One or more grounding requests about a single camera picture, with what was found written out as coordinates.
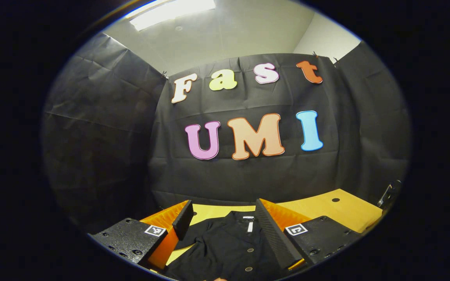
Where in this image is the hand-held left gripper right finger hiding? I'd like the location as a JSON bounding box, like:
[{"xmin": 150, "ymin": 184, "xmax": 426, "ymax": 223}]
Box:
[{"xmin": 254, "ymin": 198, "xmax": 362, "ymax": 270}]

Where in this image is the black backdrop cloth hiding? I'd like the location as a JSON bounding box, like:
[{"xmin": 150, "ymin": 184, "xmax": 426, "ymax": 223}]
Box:
[{"xmin": 41, "ymin": 33, "xmax": 411, "ymax": 235}]

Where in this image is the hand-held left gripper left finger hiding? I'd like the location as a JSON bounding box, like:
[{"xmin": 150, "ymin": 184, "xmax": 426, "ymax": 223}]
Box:
[{"xmin": 90, "ymin": 200, "xmax": 194, "ymax": 270}]

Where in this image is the black button shirt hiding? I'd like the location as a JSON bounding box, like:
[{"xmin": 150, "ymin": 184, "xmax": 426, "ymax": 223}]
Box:
[{"xmin": 164, "ymin": 211, "xmax": 292, "ymax": 281}]

